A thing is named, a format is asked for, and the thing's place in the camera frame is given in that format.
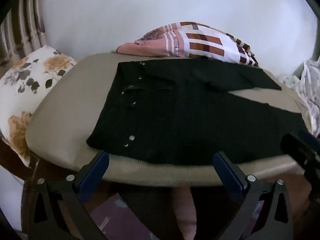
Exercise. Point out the black pants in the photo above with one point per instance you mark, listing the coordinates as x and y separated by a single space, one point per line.
182 112

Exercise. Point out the pink plaid folded blanket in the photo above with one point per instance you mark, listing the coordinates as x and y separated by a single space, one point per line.
190 40

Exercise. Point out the white dotted crumpled cloth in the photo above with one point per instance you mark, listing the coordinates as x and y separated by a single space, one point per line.
306 89

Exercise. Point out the floral pillow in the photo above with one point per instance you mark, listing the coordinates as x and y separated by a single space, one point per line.
23 87

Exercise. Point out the striped curtain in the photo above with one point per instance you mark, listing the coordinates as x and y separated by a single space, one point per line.
22 30

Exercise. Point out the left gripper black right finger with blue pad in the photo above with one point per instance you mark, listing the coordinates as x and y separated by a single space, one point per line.
265 211

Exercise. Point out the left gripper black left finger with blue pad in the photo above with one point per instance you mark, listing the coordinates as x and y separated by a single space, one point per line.
47 220

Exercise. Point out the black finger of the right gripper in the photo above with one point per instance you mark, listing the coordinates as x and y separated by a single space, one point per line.
303 147

